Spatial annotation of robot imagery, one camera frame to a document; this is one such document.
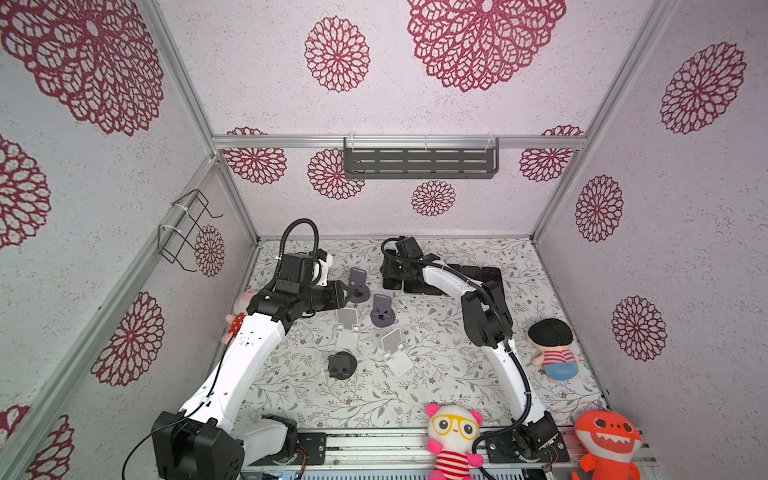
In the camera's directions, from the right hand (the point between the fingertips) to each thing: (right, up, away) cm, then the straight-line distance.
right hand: (388, 264), depth 107 cm
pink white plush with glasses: (+14, -40, -37) cm, 56 cm away
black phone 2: (+8, -6, -25) cm, 27 cm away
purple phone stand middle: (-2, -16, -14) cm, 21 cm away
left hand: (-12, -9, -30) cm, 33 cm away
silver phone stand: (-13, -20, -15) cm, 28 cm away
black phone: (+1, -6, -7) cm, 10 cm away
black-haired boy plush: (+45, -21, -23) cm, 55 cm away
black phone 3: (+23, -4, -40) cm, 46 cm away
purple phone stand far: (-11, -6, -7) cm, 14 cm away
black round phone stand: (-13, -28, -24) cm, 40 cm away
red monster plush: (+50, -41, -39) cm, 76 cm away
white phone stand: (+2, -26, -20) cm, 33 cm away
